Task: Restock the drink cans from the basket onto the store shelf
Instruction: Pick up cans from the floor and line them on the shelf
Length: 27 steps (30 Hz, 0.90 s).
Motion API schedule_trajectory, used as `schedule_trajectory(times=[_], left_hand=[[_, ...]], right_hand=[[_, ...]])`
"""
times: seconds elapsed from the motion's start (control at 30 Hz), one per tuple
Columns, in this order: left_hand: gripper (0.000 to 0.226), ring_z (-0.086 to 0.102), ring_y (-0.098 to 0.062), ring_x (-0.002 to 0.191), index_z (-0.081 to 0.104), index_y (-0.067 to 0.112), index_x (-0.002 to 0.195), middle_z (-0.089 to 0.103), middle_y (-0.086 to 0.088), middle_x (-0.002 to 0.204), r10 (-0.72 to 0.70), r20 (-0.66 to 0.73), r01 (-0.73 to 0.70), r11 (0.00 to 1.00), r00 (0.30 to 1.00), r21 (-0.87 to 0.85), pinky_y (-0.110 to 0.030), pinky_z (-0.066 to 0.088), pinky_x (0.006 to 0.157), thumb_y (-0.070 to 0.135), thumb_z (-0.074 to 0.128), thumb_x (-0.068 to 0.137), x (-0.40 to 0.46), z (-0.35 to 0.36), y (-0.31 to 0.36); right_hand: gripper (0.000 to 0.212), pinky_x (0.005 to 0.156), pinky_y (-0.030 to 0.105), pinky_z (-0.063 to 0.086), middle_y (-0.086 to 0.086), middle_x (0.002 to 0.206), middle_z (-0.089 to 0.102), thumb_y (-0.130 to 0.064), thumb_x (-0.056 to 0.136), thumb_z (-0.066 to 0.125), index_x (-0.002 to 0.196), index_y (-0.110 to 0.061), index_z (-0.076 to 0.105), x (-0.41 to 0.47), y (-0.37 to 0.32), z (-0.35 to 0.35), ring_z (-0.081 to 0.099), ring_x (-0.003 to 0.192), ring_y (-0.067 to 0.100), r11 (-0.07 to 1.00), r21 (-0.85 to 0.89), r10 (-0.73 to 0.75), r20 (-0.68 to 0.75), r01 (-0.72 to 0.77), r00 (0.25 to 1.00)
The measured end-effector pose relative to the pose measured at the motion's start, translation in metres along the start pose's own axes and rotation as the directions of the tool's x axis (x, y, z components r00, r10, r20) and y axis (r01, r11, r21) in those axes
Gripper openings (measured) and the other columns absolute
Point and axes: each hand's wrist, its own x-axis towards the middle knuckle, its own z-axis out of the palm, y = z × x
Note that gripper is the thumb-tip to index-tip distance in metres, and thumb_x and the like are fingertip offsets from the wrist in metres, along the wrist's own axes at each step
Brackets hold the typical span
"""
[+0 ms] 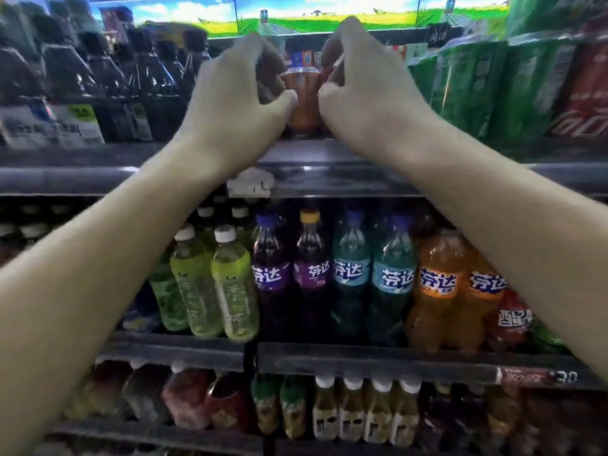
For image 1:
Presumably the purple grape soda bottle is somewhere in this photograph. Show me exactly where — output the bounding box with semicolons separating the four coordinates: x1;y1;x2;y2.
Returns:
251;213;292;341
293;209;333;341

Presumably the dark tea bottle white cap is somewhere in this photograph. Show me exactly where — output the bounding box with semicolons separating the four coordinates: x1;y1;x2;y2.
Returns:
122;358;168;424

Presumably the orange drink bottle blue cap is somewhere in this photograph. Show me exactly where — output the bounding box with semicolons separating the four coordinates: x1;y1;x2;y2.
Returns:
282;52;329;138

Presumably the large red cola bottle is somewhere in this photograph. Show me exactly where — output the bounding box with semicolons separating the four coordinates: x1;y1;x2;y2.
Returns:
550;37;608;139

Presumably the lime green drink bottle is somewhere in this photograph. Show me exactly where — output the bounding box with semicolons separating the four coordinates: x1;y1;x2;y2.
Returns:
169;224;225;339
211;225;261;344

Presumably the green label juice bottle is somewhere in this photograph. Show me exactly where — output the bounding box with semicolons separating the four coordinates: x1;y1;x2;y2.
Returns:
279;375;310;440
251;374;282;436

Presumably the grey shelf rail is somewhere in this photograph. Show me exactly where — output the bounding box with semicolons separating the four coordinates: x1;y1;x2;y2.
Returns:
0;139;608;201

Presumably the red price tag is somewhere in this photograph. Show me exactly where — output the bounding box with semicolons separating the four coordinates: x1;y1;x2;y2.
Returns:
495;367;581;388

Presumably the red juice bottle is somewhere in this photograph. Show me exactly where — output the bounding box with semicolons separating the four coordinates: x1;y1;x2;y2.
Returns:
205;371;253;434
161;362;212;431

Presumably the red label drink bottle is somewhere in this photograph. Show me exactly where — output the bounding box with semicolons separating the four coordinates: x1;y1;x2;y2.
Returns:
486;288;534;353

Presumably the blue label soda bottle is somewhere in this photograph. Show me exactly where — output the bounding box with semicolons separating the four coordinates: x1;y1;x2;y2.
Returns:
370;214;418;347
331;209;372;343

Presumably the long dark shelf rail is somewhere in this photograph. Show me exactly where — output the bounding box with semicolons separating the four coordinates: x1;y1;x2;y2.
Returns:
257;342;608;393

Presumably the person's right forearm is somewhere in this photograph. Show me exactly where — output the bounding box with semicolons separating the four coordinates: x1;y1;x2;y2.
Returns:
380;121;608;383

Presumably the lowest dark shelf rail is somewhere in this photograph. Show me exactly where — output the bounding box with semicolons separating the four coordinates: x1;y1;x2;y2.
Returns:
51;419;265;456

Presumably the landscape picture banner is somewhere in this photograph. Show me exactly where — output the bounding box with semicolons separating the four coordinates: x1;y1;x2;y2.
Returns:
89;0;513;39

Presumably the orange soda bottle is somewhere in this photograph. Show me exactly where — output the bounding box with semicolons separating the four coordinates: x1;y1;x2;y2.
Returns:
446;251;508;353
405;230;470;353

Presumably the row of dark drink bottles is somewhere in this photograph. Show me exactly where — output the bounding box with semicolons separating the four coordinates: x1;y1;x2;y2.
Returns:
0;0;212;149

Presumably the small white paper tag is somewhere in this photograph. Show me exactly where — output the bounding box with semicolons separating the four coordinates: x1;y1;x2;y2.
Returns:
226;166;277;199

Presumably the person's left hand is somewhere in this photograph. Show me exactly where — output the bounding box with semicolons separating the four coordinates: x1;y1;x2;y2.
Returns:
177;33;298;180

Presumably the person's right hand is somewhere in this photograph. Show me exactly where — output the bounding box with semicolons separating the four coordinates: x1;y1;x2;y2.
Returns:
317;16;445;160

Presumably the white shelf price label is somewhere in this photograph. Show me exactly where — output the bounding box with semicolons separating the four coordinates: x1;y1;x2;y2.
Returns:
0;104;106;150

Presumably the dark green tea bottle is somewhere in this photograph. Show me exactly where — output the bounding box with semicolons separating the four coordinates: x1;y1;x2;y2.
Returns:
148;242;191;333

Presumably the person's left forearm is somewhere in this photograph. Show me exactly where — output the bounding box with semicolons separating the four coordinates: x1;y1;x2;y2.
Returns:
0;135;248;456

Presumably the group of white capped bottles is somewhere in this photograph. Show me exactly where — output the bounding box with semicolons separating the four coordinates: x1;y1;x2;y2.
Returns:
0;202;77;267

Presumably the large green soda bottle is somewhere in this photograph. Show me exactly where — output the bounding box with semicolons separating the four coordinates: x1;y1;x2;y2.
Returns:
493;34;578;153
411;39;505;142

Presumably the short dark shelf rail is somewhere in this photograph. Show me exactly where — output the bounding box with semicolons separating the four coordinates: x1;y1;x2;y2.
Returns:
94;331;246;374

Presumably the row of brown drink bottles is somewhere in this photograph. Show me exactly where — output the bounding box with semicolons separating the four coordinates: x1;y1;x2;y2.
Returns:
417;382;608;456

